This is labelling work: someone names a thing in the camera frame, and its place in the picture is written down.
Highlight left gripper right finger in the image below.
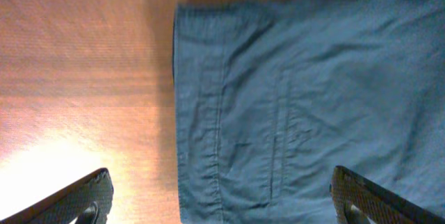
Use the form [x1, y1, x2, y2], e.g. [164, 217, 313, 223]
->
[330, 166, 444, 224]

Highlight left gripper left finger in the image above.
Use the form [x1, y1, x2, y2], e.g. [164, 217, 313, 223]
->
[1, 168, 114, 224]

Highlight navy blue shorts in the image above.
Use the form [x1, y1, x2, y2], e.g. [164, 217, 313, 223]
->
[172, 0, 444, 223]

